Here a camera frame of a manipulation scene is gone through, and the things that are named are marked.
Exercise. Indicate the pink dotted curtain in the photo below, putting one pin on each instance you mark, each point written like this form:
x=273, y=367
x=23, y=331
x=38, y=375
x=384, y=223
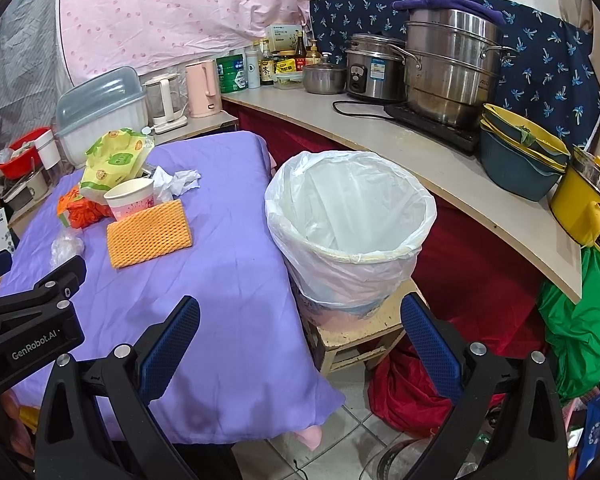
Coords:
x=148, y=35

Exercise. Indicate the navy floral cloth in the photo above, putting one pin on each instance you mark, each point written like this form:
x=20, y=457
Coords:
x=551, y=81

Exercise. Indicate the paper cup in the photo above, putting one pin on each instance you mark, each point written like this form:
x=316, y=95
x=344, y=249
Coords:
x=130, y=197

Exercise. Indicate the small steel pot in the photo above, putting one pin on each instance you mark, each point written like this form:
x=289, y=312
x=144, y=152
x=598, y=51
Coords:
x=324, y=77

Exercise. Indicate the stacked teal yellow basins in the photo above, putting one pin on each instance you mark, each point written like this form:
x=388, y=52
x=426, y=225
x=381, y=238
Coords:
x=519, y=155

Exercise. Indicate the yellow electric pot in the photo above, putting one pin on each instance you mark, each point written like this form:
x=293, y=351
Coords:
x=576, y=201

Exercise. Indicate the wooden stool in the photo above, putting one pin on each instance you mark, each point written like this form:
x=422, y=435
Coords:
x=338, y=339

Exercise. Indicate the clear plastic wrap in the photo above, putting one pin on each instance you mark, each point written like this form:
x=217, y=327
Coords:
x=67, y=244

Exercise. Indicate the dish box with blue lid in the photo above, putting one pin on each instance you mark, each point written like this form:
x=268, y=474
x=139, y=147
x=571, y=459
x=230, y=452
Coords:
x=110, y=101

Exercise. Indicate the white glass kettle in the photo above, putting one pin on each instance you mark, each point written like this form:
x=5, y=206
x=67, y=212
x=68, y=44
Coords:
x=165, y=103

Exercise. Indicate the white plastic cup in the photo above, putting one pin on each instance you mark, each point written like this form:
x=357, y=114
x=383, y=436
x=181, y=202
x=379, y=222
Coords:
x=47, y=149

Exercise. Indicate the orange plastic bag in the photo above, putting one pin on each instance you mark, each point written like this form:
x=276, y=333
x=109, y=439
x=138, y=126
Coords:
x=77, y=212

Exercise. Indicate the white lined trash bin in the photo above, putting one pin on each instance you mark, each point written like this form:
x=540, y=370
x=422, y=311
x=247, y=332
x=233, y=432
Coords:
x=350, y=225

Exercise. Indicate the soy sauce bottle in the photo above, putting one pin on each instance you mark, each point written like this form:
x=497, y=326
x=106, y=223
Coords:
x=267, y=65

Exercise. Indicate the pink electric kettle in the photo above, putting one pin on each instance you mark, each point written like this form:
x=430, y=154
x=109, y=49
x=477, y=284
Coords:
x=203, y=89

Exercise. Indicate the green plastic bag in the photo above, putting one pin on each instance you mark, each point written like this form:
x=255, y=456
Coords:
x=572, y=331

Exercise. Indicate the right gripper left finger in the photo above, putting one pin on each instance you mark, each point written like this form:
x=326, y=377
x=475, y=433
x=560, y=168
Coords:
x=95, y=421

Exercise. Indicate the white tissue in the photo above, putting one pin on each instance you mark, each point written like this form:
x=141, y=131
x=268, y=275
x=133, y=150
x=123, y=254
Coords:
x=169, y=186

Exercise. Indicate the purple tablecloth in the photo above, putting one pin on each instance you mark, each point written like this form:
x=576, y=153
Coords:
x=248, y=374

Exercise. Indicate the red plastic basin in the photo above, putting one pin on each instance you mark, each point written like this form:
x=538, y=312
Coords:
x=24, y=157

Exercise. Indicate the large stacked steel steamer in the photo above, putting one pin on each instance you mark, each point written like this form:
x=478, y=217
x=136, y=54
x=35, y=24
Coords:
x=452, y=61

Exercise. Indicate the black induction cooker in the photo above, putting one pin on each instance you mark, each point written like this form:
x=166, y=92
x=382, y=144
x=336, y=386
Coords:
x=465, y=141

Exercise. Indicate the red cabinet curtain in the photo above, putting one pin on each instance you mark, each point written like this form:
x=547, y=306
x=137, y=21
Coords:
x=469, y=277

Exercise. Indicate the yellow green snack bag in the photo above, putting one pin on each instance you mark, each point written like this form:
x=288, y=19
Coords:
x=116, y=157

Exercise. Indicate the white tea box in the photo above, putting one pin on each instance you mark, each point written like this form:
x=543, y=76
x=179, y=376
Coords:
x=282, y=37

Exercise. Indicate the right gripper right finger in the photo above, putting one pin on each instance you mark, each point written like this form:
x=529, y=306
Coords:
x=529, y=439

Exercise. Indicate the steel rice cooker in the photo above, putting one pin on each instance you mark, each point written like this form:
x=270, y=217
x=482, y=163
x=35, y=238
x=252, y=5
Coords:
x=375, y=69

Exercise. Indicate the purple cloth on steamer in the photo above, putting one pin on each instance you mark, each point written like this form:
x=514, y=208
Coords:
x=494, y=16

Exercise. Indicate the green tin can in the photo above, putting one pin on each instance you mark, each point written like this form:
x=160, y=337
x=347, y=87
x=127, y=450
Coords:
x=231, y=72

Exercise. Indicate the grey striped curtain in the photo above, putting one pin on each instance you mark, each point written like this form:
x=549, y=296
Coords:
x=33, y=72

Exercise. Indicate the white thermos bottle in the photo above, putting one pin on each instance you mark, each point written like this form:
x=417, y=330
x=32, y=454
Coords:
x=252, y=67

